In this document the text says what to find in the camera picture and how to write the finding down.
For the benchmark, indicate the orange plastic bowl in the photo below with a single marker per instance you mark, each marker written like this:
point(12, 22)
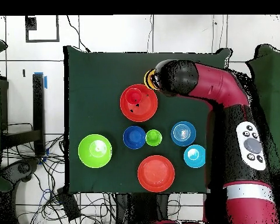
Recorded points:
point(144, 109)
point(156, 173)

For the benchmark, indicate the orange plastic cup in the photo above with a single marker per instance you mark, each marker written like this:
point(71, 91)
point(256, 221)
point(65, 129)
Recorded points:
point(133, 96)

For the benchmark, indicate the yellow plastic cup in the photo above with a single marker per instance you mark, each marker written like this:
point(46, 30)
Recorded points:
point(147, 78)

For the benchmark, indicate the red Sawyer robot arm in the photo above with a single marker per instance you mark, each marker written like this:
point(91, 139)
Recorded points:
point(235, 140)

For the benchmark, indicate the dark blue plastic bowl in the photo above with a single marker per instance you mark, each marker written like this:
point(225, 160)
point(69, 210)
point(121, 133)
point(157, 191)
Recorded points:
point(134, 137)

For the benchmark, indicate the green plastic cup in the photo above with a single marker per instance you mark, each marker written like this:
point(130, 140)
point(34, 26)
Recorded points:
point(153, 138)

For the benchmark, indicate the blue ribbed plastic bowl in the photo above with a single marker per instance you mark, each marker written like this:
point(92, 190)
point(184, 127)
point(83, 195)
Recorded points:
point(183, 134)

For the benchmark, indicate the green plastic bowl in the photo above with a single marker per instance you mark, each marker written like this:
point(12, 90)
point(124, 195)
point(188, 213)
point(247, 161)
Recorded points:
point(91, 154)

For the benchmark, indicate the light blue plastic bowl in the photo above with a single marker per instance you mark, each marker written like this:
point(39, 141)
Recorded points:
point(194, 156)

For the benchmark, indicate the dark green tablecloth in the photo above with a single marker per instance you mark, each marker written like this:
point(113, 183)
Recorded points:
point(95, 77)

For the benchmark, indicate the blue tape strip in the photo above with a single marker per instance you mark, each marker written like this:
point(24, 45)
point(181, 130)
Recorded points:
point(45, 82)

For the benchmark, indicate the black power brick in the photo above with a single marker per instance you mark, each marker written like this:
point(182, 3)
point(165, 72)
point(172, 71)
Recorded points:
point(70, 205)

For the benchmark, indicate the black metal post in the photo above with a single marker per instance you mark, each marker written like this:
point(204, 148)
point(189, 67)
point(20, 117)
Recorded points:
point(38, 105)

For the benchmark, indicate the grey pedestal foot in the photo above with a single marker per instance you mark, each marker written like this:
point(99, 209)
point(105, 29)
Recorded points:
point(23, 168)

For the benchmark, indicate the black square frame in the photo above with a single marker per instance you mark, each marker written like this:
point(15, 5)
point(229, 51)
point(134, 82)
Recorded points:
point(42, 40)

